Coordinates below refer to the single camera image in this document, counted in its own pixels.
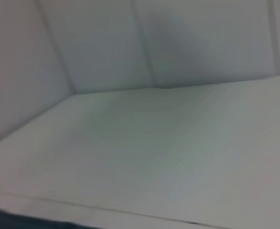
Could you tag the teal blue printed t-shirt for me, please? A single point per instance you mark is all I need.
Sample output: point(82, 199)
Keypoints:
point(23, 220)

